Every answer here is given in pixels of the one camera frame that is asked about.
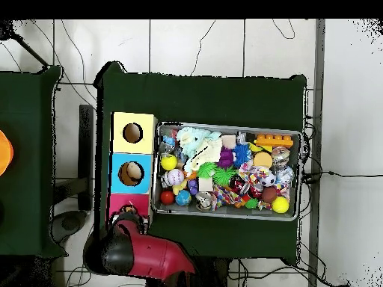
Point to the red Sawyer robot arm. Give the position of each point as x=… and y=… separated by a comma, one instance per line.
x=155, y=257

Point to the wooden three-hole box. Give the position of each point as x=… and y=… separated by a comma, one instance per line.
x=134, y=146

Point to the shallow mesh bin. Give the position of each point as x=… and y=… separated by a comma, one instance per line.
x=254, y=213

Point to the pale yellow muslin cloth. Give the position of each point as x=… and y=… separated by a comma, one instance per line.
x=206, y=152

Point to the green spiky ball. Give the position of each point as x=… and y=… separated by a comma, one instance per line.
x=206, y=169

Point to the teal muslin cloth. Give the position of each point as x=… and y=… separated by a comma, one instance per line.
x=191, y=139

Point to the white baseball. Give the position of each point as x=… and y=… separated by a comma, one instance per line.
x=175, y=177

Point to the purple knobbly toy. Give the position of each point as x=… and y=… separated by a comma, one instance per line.
x=226, y=157

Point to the blue spiky ball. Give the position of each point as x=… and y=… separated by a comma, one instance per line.
x=241, y=154

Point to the dark green table cloth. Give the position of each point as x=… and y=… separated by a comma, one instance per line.
x=209, y=98

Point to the orange foam disc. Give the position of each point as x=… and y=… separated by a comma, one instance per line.
x=262, y=160

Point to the orange toy brick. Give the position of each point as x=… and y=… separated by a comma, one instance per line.
x=273, y=140

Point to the brown toy football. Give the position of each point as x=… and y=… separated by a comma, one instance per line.
x=269, y=194

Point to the plain yellow ball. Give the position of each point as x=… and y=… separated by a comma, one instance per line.
x=280, y=204

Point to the black upright panel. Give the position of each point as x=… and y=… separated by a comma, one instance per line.
x=86, y=149

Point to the dark green side-table cloth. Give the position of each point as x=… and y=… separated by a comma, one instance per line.
x=27, y=119

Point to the orange round object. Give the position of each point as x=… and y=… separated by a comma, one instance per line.
x=5, y=152

